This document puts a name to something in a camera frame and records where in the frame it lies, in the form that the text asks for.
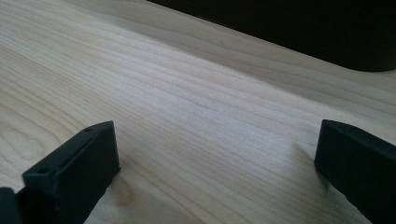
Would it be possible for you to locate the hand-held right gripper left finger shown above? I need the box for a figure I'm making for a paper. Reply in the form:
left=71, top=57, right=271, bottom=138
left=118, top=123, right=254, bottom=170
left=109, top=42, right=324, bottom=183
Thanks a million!
left=16, top=120, right=121, bottom=224

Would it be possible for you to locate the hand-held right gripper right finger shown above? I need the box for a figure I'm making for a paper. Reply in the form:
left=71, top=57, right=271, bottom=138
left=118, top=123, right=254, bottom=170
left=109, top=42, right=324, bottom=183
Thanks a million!
left=314, top=119, right=396, bottom=224

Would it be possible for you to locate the large black object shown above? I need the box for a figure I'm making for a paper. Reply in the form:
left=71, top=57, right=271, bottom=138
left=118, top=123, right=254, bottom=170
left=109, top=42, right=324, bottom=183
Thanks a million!
left=146, top=0, right=396, bottom=73

